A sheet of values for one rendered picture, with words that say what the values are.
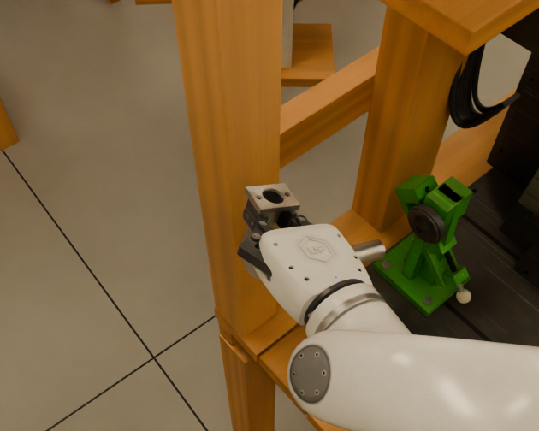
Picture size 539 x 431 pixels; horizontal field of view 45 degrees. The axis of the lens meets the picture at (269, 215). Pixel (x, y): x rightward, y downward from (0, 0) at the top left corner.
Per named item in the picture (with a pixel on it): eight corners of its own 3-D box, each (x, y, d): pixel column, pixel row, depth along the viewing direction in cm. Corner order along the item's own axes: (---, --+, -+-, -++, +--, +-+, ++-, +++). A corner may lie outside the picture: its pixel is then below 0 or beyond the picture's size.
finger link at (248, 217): (281, 231, 72) (254, 195, 76) (256, 234, 70) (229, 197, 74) (273, 253, 74) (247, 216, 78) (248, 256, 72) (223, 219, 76)
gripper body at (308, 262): (394, 281, 66) (337, 213, 74) (312, 297, 61) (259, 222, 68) (369, 331, 71) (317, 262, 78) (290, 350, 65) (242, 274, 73)
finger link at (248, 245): (307, 281, 68) (310, 249, 72) (235, 262, 67) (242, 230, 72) (304, 290, 68) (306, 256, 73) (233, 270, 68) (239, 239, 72)
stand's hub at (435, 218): (441, 245, 116) (451, 221, 110) (430, 255, 115) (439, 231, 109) (411, 220, 120) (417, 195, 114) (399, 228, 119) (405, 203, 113)
